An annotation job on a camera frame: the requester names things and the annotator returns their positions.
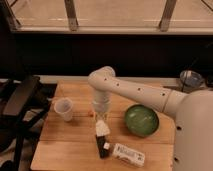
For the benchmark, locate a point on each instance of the wooden cutting board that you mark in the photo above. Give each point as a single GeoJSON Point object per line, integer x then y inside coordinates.
{"type": "Point", "coordinates": [71, 146]}

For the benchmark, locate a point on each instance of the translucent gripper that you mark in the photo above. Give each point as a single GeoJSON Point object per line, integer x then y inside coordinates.
{"type": "Point", "coordinates": [100, 113]}

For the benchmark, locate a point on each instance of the black office chair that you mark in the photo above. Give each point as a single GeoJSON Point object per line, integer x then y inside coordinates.
{"type": "Point", "coordinates": [21, 107]}

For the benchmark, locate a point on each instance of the translucent plastic cup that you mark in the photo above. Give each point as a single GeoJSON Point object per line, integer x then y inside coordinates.
{"type": "Point", "coordinates": [63, 107]}

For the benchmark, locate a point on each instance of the blue round object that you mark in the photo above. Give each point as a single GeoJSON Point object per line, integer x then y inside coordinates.
{"type": "Point", "coordinates": [191, 78]}

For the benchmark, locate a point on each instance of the green ceramic bowl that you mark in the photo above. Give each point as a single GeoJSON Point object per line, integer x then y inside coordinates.
{"type": "Point", "coordinates": [141, 120]}

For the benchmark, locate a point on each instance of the black brush block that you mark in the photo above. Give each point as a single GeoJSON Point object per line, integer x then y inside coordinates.
{"type": "Point", "coordinates": [103, 151]}

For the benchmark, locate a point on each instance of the white sponge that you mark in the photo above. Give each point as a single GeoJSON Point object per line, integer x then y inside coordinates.
{"type": "Point", "coordinates": [102, 128]}

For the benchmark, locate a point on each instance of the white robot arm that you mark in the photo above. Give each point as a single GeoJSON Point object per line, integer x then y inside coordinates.
{"type": "Point", "coordinates": [191, 112]}

